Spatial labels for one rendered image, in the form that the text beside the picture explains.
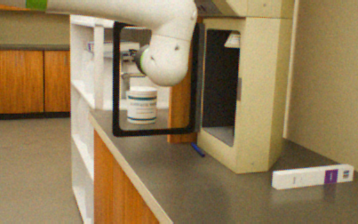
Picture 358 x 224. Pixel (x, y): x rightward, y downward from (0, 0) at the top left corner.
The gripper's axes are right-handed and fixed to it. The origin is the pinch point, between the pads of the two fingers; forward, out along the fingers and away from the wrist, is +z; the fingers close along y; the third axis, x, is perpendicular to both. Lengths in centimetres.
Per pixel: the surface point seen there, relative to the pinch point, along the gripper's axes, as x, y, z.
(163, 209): 34, 3, -46
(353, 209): 34, -43, -58
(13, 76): 69, 41, 474
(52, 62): 50, -9, 474
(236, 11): -14.6, -22.7, -27.3
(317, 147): 33, -69, -9
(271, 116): 16.4, -36.8, -27.2
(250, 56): -1.9, -28.0, -27.3
